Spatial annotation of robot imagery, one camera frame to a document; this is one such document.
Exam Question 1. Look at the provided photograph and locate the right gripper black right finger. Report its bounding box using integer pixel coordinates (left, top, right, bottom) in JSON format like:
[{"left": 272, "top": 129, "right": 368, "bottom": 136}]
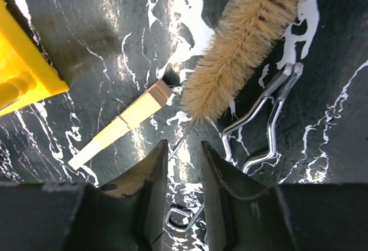
[{"left": 201, "top": 141, "right": 367, "bottom": 250}]

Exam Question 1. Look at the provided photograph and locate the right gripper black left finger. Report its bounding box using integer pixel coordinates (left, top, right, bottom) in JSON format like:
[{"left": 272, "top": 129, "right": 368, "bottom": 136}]
[{"left": 1, "top": 140, "right": 168, "bottom": 250}]

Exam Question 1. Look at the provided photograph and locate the test tube brush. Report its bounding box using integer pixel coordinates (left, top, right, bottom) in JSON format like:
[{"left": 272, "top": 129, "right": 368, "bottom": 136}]
[{"left": 168, "top": 0, "right": 308, "bottom": 159}]

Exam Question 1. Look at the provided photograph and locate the yellow plastic test tube rack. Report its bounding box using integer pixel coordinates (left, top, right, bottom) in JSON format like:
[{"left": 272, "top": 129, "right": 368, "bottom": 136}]
[{"left": 1, "top": 0, "right": 69, "bottom": 116}]

